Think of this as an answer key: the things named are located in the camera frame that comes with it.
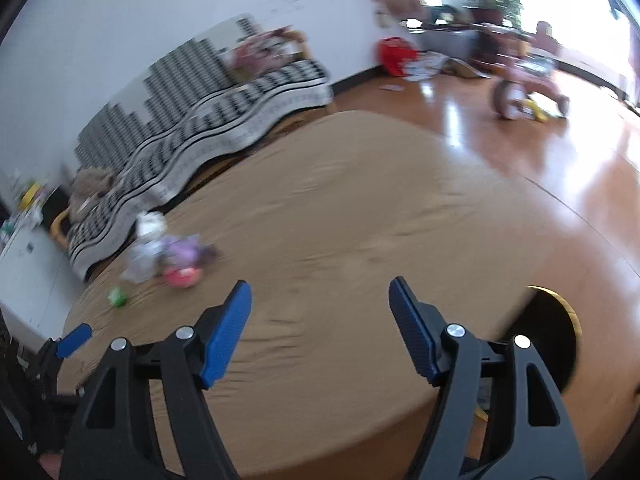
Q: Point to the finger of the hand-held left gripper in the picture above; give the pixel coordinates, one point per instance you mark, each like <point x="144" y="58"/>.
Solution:
<point x="74" y="340"/>

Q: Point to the green white wrapper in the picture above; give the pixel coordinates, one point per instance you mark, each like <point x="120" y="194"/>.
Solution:
<point x="118" y="297"/>

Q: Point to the purple plush toy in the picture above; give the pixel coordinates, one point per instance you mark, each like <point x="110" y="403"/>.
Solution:
<point x="182" y="257"/>

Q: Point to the white plastic bag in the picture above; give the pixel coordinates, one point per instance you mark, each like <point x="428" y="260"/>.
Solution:
<point x="147" y="240"/>

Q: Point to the cardboard piece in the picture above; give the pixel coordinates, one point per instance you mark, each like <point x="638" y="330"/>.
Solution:
<point x="465" y="69"/>

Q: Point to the wooden sofa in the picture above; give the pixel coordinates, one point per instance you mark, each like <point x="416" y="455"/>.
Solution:
<point x="59" y="230"/>

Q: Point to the black white striped blanket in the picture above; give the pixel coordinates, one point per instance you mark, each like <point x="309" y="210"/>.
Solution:
<point x="200" y="110"/>

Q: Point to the white cabinet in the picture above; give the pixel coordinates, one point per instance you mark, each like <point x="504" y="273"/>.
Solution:
<point x="30" y="270"/>

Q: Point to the small yellow floor toy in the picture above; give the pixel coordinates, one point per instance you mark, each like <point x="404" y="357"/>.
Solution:
<point x="536" y="111"/>

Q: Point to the red plastic bag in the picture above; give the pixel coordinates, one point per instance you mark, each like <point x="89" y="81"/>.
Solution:
<point x="396" y="57"/>

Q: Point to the yellow toy on cabinet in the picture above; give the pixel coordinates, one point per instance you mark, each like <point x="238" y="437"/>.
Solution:
<point x="30" y="195"/>

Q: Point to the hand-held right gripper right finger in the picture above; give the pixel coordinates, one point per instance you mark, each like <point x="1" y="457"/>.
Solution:
<point x="412" y="330"/>

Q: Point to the black box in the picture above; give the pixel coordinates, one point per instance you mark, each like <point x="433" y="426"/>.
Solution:
<point x="55" y="205"/>

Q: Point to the pink printed cushion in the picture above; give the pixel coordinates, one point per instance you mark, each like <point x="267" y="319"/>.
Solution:
<point x="260" y="50"/>

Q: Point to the person's left hand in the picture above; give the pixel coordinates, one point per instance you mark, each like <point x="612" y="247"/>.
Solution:
<point x="50" y="465"/>

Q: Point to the hanging wall ornament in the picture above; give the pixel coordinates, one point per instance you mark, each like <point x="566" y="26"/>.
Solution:
<point x="381" y="17"/>

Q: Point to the pink tricycle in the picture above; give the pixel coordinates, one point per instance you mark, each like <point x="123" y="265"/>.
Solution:
<point x="525" y="80"/>

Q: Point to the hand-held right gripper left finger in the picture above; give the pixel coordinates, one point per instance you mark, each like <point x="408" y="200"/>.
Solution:
<point x="227" y="335"/>

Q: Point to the brown clothing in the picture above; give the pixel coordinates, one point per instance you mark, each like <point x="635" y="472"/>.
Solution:
<point x="90" y="192"/>

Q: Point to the scattered papers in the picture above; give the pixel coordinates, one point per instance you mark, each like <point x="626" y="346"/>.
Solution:
<point x="425" y="66"/>

